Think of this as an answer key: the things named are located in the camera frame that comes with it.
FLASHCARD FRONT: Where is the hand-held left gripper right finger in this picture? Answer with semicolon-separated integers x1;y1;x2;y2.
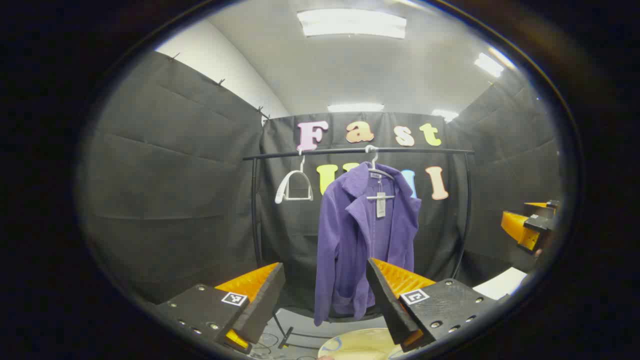
366;257;501;353

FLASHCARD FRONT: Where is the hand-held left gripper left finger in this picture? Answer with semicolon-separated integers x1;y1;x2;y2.
150;262;287;355

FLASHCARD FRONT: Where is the purple ribbed jacket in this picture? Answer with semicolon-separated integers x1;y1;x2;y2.
313;161;422;327

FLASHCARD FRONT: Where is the white plastic clothes hanger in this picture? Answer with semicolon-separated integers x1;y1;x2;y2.
365;145;397;201
274;155;314;204

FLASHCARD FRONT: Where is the black metal clothes rack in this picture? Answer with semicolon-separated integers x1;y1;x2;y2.
243;146;475;351

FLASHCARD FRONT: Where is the white flat sheet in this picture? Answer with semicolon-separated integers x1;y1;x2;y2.
472;267;528;301

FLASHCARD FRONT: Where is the black backdrop cloth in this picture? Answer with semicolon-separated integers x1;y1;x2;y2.
80;50;563;306

